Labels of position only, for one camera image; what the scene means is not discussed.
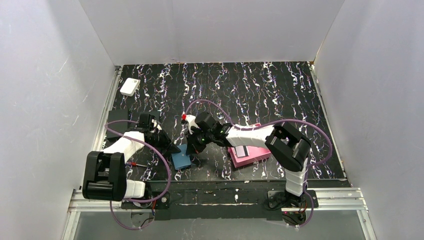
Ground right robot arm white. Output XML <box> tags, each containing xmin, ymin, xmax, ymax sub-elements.
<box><xmin>181</xmin><ymin>112</ymin><xmax>311</xmax><ymax>197</ymax></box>

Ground aluminium frame rail front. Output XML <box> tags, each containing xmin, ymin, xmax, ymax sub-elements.
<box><xmin>61</xmin><ymin>187</ymin><xmax>377</xmax><ymax>240</ymax></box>

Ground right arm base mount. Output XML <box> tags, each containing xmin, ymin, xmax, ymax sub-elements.
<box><xmin>264</xmin><ymin>190</ymin><xmax>320</xmax><ymax>229</ymax></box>

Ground black box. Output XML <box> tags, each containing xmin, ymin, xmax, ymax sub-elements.
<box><xmin>145</xmin><ymin>111</ymin><xmax>161</xmax><ymax>121</ymax></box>
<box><xmin>106</xmin><ymin>108</ymin><xmax>130</xmax><ymax>142</ymax></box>

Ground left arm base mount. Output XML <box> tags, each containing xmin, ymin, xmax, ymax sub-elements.
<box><xmin>121</xmin><ymin>192</ymin><xmax>171</xmax><ymax>230</ymax></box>

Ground white small device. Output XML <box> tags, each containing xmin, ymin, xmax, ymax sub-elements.
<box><xmin>119</xmin><ymin>77</ymin><xmax>141</xmax><ymax>97</ymax></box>

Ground black box near left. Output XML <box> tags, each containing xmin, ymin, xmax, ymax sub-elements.
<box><xmin>145</xmin><ymin>111</ymin><xmax>161</xmax><ymax>121</ymax></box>

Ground aluminium frame rail left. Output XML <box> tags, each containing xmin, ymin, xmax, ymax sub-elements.
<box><xmin>89</xmin><ymin>65</ymin><xmax>123</xmax><ymax>152</ymax></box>

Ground pink plastic box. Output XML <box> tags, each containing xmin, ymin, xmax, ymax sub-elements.
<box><xmin>226</xmin><ymin>123</ymin><xmax>273</xmax><ymax>168</ymax></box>

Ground credit card in pink box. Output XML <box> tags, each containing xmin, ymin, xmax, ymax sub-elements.
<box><xmin>234</xmin><ymin>146</ymin><xmax>249</xmax><ymax>158</ymax></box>

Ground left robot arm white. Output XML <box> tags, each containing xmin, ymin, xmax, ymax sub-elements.
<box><xmin>81</xmin><ymin>113</ymin><xmax>181</xmax><ymax>203</ymax></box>

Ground blue red pen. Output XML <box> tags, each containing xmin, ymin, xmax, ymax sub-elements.
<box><xmin>125</xmin><ymin>162</ymin><xmax>148</xmax><ymax>168</ymax></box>

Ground aluminium frame rail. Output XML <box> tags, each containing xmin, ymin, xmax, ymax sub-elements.
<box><xmin>89</xmin><ymin>65</ymin><xmax>123</xmax><ymax>152</ymax></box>
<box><xmin>61</xmin><ymin>187</ymin><xmax>377</xmax><ymax>240</ymax></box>

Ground black box far left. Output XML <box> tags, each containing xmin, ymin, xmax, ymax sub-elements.
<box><xmin>106</xmin><ymin>108</ymin><xmax>130</xmax><ymax>142</ymax></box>

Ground blue card holder wallet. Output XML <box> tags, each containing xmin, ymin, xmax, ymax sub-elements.
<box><xmin>171</xmin><ymin>144</ymin><xmax>192</xmax><ymax>170</ymax></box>

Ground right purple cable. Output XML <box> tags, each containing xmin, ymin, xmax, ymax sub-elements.
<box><xmin>184</xmin><ymin>99</ymin><xmax>333</xmax><ymax>227</ymax></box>

